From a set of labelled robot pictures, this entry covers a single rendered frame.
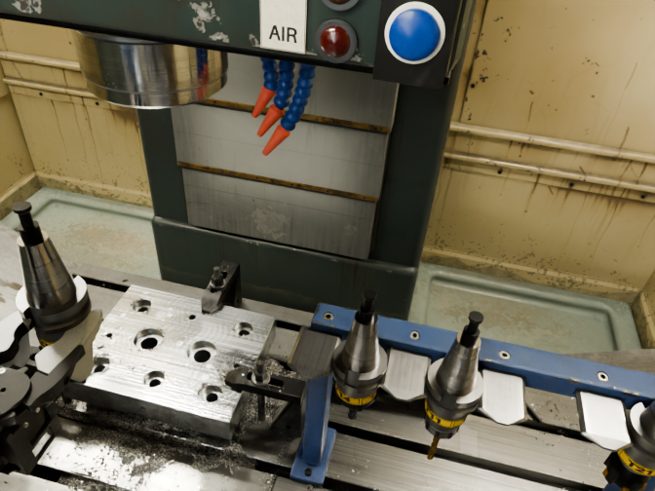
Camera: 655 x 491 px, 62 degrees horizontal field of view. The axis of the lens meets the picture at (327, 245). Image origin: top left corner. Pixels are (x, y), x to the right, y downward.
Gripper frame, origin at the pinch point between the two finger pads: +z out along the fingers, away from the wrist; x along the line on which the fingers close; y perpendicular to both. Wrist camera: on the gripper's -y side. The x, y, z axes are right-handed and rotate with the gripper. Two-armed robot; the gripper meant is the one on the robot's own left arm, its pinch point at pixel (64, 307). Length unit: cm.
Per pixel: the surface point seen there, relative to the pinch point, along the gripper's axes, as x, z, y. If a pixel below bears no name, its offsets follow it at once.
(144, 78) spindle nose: 4.3, 14.8, -19.3
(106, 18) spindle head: 10.1, 1.8, -29.3
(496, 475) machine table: 54, 18, 41
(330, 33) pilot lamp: 25.9, 1.2, -30.5
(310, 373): 24.8, 5.7, 9.1
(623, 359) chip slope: 86, 62, 53
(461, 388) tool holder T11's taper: 41.5, 6.7, 6.9
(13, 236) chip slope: -75, 64, 57
